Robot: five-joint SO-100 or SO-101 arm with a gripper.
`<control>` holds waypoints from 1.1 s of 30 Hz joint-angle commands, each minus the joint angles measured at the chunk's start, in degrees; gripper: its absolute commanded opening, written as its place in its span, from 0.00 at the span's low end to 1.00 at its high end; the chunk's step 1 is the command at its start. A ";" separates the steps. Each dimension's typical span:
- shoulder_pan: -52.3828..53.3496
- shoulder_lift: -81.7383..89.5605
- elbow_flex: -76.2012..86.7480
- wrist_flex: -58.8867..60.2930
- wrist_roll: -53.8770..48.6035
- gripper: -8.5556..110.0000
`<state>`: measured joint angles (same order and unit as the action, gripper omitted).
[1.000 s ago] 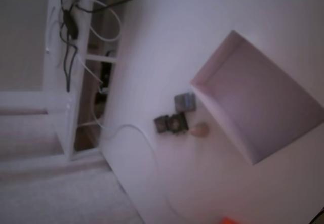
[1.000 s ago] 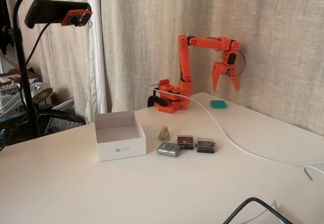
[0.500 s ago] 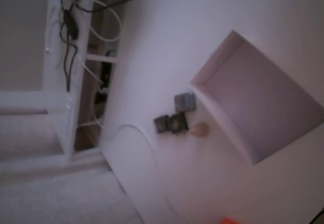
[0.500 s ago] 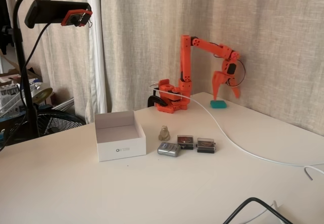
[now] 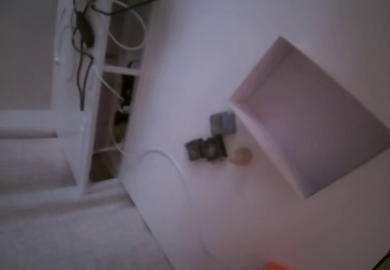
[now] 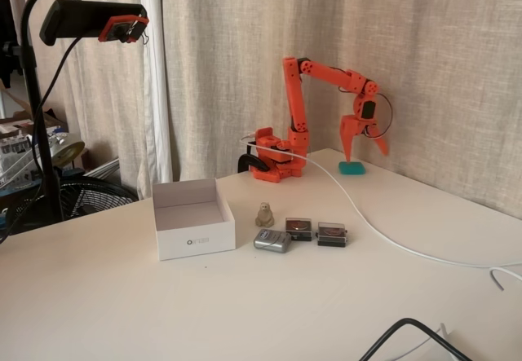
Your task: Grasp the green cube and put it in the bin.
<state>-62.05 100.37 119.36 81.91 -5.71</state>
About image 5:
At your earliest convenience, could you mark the white cardboard box bin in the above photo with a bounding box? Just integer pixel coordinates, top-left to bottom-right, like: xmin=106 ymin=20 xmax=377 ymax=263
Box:
xmin=228 ymin=35 xmax=390 ymax=200

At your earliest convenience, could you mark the black clear-lid case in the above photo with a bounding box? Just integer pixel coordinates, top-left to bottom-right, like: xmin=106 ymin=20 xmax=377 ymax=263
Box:
xmin=185 ymin=139 xmax=204 ymax=161
xmin=200 ymin=135 xmax=228 ymax=165

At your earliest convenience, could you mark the silver metal tin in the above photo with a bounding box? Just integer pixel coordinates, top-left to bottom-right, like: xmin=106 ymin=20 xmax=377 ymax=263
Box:
xmin=209 ymin=110 xmax=238 ymax=135

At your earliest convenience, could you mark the small beige bear figurine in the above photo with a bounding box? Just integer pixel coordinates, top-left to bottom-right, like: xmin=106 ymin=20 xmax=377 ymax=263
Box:
xmin=229 ymin=147 xmax=253 ymax=165

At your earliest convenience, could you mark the black power adapter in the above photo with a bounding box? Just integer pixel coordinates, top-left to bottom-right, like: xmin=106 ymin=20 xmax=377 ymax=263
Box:
xmin=115 ymin=59 xmax=141 ymax=124

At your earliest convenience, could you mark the long white cable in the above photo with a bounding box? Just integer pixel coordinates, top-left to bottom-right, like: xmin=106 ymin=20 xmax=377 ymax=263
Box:
xmin=110 ymin=123 xmax=220 ymax=261

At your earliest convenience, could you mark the white looped cable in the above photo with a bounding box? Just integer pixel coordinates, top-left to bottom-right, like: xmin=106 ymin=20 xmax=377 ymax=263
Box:
xmin=82 ymin=0 xmax=147 ymax=51

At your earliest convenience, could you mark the white metal rack frame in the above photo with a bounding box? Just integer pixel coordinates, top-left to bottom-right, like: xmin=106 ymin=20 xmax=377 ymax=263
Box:
xmin=51 ymin=0 xmax=153 ymax=195

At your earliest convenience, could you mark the black cable with switch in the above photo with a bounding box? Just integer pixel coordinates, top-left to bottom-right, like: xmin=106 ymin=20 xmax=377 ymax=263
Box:
xmin=71 ymin=0 xmax=168 ymax=112

